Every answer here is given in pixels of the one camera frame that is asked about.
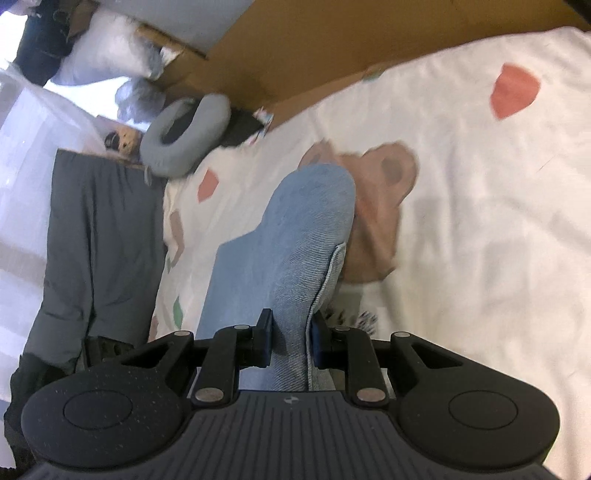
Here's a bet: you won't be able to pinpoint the clear plastic bag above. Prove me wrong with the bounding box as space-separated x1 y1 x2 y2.
115 78 166 123

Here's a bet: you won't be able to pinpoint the cream bear print bedsheet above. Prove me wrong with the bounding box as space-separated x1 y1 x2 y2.
150 27 590 479

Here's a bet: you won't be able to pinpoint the black clothing pile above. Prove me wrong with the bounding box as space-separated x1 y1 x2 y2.
1 336 134 479

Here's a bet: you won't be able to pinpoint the light blue denim pants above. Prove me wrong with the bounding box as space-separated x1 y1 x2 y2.
197 164 356 392

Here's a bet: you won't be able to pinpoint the dark grey quilt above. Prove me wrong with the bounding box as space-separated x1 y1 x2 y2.
24 150 166 371

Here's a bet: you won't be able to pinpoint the grey neck pillow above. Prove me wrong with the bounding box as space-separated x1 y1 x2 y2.
140 94 231 179

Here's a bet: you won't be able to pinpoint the black cloth under pillow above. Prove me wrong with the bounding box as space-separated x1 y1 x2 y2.
219 108 264 147

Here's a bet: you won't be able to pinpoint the teddy bear plush toy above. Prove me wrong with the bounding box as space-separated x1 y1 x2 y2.
104 129 142 161

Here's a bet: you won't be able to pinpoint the brown cardboard sheet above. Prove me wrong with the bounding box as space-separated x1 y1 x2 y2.
136 0 590 122

